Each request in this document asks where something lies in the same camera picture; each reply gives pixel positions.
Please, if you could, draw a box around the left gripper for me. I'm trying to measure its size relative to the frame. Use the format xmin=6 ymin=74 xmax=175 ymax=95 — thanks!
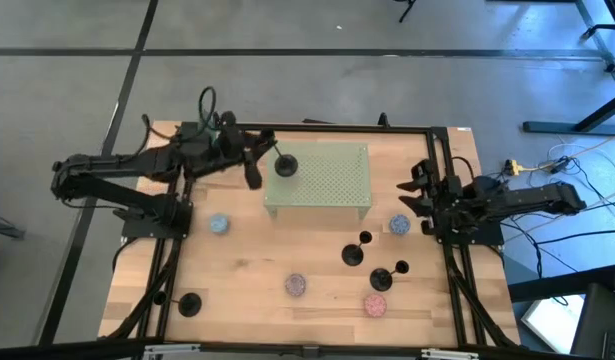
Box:
xmin=215 ymin=111 xmax=278 ymax=192

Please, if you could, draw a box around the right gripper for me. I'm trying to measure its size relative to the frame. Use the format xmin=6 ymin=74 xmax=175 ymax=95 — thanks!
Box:
xmin=396 ymin=158 xmax=463 ymax=236

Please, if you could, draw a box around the dark blue patterned candle tin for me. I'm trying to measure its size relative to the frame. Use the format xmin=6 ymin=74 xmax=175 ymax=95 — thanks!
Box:
xmin=388 ymin=213 xmax=412 ymax=236

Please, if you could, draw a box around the black metal candlestick holder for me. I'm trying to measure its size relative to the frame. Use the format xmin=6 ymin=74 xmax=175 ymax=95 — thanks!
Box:
xmin=152 ymin=289 xmax=203 ymax=319
xmin=369 ymin=259 xmax=411 ymax=293
xmin=271 ymin=142 xmax=300 ymax=179
xmin=340 ymin=229 xmax=374 ymax=268

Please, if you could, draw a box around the light blue candle tin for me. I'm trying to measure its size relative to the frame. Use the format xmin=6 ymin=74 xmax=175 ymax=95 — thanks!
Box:
xmin=208 ymin=212 xmax=231 ymax=235

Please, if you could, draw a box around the pink patterned candle tin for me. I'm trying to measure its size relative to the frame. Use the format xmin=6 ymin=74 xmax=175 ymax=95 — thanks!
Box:
xmin=364 ymin=293 xmax=388 ymax=319

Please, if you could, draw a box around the dark red patterned candle tin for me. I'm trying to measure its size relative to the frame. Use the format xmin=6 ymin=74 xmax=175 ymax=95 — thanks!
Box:
xmin=284 ymin=273 xmax=308 ymax=297

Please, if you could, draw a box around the green perforated metal shelf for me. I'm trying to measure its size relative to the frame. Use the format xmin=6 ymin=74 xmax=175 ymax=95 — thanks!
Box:
xmin=263 ymin=142 xmax=374 ymax=221

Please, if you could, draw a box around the black desk foot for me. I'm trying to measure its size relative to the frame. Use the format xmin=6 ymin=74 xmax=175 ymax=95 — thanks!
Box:
xmin=522 ymin=88 xmax=615 ymax=137
xmin=506 ymin=263 xmax=615 ymax=304

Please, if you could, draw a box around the white flat panel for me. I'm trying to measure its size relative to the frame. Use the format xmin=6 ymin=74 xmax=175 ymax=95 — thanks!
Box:
xmin=519 ymin=293 xmax=587 ymax=355

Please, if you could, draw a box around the black chair leg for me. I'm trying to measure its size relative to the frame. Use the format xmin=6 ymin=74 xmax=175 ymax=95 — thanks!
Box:
xmin=392 ymin=0 xmax=419 ymax=24

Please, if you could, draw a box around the dark laptop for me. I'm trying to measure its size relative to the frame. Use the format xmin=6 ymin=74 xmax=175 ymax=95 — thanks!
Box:
xmin=570 ymin=282 xmax=615 ymax=360

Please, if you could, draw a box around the black desk leg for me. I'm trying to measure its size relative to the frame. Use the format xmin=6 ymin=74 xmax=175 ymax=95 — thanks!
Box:
xmin=576 ymin=0 xmax=615 ymax=76

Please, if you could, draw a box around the gray chair base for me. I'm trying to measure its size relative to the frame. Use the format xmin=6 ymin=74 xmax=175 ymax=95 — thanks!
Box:
xmin=0 ymin=209 xmax=27 ymax=241

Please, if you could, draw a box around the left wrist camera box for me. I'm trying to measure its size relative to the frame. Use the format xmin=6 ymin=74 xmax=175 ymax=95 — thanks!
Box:
xmin=219 ymin=125 xmax=243 ymax=161

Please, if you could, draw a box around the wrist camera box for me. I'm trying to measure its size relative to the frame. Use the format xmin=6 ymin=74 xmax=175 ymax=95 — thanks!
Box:
xmin=219 ymin=125 xmax=243 ymax=161
xmin=440 ymin=174 xmax=463 ymax=199

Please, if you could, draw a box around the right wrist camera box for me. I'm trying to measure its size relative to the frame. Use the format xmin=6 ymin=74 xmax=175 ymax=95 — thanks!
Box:
xmin=440 ymin=174 xmax=463 ymax=199

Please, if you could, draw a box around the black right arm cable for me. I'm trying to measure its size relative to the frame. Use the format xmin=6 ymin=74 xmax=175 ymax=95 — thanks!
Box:
xmin=450 ymin=155 xmax=477 ymax=182

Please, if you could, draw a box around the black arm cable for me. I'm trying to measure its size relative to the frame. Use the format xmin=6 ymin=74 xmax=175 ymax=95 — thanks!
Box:
xmin=450 ymin=155 xmax=477 ymax=182
xmin=198 ymin=85 xmax=218 ymax=129

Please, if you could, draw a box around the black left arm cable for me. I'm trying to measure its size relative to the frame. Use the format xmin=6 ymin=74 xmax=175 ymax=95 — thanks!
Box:
xmin=198 ymin=85 xmax=218 ymax=129

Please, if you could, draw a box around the black aluminium rig frame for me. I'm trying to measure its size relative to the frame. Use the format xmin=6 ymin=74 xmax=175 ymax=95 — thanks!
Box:
xmin=0 ymin=112 xmax=588 ymax=360

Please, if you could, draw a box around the black floor cable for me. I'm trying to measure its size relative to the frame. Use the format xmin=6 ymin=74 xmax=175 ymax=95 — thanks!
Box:
xmin=534 ymin=227 xmax=615 ymax=247
xmin=501 ymin=219 xmax=571 ymax=307

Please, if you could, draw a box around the white floor cable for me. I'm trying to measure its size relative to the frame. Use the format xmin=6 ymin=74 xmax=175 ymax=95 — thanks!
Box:
xmin=546 ymin=142 xmax=615 ymax=174

